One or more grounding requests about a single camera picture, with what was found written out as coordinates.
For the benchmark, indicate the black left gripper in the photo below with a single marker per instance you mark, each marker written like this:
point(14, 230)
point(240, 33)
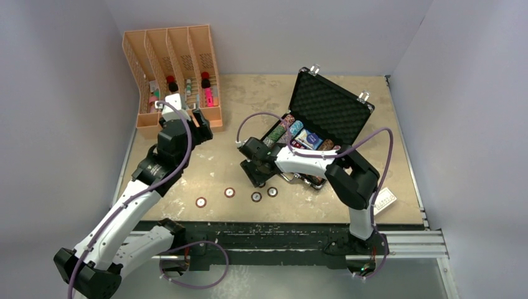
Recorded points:
point(203, 124)

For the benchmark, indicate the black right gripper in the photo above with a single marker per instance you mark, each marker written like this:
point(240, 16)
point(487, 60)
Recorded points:
point(256, 179)

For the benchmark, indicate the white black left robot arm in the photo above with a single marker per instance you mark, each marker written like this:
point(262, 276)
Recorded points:
point(96, 266)

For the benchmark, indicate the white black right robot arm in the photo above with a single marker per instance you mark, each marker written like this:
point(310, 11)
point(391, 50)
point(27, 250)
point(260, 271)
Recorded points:
point(353, 179)

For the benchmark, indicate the red white poker chip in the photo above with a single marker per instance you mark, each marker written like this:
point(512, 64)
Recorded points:
point(229, 192)
point(201, 202)

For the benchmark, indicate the pink highlighter marker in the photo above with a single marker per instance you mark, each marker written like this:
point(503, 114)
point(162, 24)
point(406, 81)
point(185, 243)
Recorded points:
point(209, 97)

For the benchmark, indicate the red black marker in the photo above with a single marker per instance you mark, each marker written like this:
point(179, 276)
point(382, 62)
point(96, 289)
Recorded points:
point(205, 80)
point(172, 84)

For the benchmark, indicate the blue playing card deck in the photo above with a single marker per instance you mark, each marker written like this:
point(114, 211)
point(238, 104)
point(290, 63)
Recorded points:
point(308, 139)

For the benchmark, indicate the peach plastic desk organizer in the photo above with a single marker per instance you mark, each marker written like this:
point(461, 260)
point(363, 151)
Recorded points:
point(183, 52)

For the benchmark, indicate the black aluminium poker case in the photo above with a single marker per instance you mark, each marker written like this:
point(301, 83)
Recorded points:
point(323, 107)

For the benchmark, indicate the white playing card box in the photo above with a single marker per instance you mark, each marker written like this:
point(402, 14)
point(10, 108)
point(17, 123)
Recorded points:
point(384, 199)

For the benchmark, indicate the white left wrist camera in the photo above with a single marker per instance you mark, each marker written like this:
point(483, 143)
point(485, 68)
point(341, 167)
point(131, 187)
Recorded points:
point(171, 108)

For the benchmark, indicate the black metal base rail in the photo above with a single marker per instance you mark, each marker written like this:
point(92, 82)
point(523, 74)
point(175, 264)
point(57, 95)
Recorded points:
point(283, 244)

